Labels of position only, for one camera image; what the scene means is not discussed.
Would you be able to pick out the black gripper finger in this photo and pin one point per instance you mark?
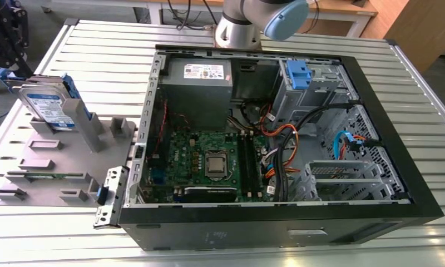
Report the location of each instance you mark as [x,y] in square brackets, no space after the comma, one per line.
[20,36]

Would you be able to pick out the hard disk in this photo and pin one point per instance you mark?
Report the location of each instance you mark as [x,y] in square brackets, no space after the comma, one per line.
[46,108]

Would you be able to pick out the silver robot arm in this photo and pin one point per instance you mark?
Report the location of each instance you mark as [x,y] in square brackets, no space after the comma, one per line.
[238,30]

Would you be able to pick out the metal disk bay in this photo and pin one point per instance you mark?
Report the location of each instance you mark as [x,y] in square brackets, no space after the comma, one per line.
[342,180]

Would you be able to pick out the grey parts rack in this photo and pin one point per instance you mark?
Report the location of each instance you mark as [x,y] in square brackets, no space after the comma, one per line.
[78,164]

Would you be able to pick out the green RAM stick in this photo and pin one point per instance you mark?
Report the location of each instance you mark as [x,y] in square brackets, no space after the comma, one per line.
[44,176]

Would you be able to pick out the grey power supply unit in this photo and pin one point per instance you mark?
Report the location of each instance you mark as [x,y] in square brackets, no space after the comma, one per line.
[192,105]

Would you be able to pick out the metal expansion slot retainer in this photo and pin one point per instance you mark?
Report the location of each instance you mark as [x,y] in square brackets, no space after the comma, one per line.
[114,178]

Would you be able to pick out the green motherboard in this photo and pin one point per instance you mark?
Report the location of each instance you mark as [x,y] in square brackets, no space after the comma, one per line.
[187,147]

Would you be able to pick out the blue retainer latch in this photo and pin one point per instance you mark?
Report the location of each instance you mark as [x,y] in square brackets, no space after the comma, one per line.
[103,194]

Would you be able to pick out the silver CPU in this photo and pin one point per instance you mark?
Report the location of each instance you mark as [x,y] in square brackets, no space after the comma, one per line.
[216,164]

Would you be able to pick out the black RAM slot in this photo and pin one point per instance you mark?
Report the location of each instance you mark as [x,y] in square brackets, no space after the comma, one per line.
[255,161]
[244,161]

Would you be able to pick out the black graphics card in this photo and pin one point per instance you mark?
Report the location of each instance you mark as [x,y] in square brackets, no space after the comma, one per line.
[208,195]

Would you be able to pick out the blue plastic drive latch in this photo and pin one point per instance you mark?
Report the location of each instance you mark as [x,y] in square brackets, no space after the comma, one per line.
[299,75]

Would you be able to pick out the tall metal drive cage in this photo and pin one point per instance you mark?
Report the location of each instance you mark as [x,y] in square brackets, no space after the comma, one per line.
[311,97]

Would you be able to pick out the wooden top desk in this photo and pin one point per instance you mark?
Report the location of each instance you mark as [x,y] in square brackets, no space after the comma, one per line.
[348,11]

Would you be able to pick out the black PC case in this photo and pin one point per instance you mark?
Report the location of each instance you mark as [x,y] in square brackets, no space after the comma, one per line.
[244,228]

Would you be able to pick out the brown wooden cabinet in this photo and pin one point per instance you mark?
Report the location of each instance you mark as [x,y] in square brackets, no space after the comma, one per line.
[423,27]

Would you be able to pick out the white metal table frame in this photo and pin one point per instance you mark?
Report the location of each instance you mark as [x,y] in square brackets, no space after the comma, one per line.
[154,14]

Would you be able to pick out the CPU socket metal frame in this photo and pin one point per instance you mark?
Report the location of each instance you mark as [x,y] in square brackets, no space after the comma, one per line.
[216,152]

